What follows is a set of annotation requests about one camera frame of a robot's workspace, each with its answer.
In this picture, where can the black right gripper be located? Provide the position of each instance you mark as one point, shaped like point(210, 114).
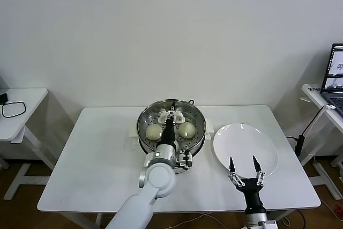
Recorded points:
point(251, 190)

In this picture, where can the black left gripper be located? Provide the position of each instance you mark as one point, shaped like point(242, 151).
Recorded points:
point(168, 133)

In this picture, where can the round glass pot lid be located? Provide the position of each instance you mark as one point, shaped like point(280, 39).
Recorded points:
point(181, 118)

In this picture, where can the white steamed baozi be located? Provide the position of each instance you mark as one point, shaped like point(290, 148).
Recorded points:
point(186, 129)
point(153, 132)

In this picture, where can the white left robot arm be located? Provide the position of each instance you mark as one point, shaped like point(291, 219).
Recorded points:
point(158, 178)

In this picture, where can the stainless steel steamer basket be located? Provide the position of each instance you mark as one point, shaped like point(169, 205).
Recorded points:
point(199, 143)

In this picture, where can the large white round plate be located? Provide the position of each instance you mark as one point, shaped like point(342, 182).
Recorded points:
point(245, 143)

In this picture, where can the white electric cooking pot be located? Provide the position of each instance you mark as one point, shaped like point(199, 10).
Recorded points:
point(209, 128)

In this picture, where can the black hanging power adapter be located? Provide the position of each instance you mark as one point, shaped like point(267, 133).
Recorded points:
point(298, 143)

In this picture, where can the red floor object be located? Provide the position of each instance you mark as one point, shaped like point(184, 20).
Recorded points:
point(337, 207)

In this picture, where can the open dark laptop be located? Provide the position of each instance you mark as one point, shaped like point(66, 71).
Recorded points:
point(335, 97)

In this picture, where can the small black adapter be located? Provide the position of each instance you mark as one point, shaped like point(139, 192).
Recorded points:
point(2, 98)

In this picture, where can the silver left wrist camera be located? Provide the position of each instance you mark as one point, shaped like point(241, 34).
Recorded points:
point(185, 159)

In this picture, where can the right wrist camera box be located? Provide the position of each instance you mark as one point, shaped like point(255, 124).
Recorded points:
point(269, 224)

